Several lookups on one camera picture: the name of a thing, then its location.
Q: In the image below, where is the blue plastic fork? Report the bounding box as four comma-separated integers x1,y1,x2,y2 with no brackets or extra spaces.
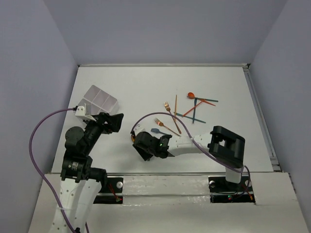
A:
150,128,168,135

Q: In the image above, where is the copper fork long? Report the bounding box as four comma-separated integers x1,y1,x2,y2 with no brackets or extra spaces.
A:
154,118,180,136

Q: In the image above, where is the copper fork short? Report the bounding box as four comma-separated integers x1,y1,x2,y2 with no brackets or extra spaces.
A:
164,101,182,134

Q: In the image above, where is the wooden chopstick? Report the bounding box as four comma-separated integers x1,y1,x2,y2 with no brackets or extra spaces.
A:
174,94,177,116

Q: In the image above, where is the orange plastic chopstick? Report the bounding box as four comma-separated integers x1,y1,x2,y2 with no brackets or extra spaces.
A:
182,100,205,117

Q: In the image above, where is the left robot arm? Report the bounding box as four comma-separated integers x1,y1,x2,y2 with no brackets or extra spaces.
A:
50,113,124,233

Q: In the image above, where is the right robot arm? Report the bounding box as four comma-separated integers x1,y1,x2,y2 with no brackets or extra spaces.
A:
131,125,245,190

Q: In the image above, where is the white divided organizer tray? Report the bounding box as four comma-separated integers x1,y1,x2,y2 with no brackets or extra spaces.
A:
77,85,119,115

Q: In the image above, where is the teal plastic knife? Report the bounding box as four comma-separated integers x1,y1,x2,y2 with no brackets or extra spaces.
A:
176,113,206,124

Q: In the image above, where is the dark blue plastic chopstick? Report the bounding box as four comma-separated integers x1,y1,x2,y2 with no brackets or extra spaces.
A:
192,99,197,124

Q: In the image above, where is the orange plastic spoon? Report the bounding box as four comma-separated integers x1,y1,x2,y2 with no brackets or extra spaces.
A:
187,92,218,106

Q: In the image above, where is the teal plastic chopstick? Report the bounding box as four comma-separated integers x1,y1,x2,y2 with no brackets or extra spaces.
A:
195,97,219,102

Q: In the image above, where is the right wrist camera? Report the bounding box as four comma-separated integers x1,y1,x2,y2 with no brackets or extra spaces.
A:
131,124,145,137

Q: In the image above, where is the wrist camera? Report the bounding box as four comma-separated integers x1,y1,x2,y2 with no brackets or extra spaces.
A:
131,124,145,137
75,104,95,121

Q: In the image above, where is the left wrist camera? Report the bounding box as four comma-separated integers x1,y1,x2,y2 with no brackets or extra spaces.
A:
75,104,95,121

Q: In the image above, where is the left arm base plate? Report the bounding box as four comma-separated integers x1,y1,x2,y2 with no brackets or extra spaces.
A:
93,176,123,204

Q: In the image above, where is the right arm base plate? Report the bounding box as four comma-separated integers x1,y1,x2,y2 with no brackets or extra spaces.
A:
208,176,256,203

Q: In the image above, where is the aluminium table rail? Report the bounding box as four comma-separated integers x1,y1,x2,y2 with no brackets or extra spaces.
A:
243,66,282,172

